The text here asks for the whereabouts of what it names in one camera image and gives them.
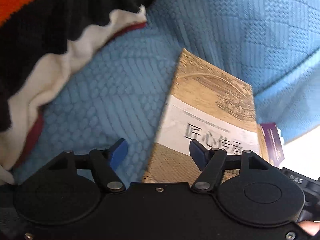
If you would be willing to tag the tan Chinese painting book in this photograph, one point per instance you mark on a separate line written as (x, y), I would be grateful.
(209, 105)

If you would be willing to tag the left blue floor chair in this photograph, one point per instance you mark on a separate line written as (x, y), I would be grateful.
(120, 93)

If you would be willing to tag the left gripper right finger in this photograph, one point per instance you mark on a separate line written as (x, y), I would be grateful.
(211, 163)

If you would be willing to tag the person's right hand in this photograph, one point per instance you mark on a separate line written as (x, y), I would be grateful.
(310, 227)

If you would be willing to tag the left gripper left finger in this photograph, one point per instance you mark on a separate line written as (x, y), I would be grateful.
(104, 162)

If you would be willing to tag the striped red black blanket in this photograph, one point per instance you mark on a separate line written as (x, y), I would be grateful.
(43, 43)

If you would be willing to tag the blue floor chair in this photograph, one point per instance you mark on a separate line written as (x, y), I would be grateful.
(120, 93)
(293, 101)

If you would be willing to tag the right blue floor chair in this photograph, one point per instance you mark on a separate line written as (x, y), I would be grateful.
(293, 101)

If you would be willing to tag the purple and gold book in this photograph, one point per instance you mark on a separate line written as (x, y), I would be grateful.
(271, 143)

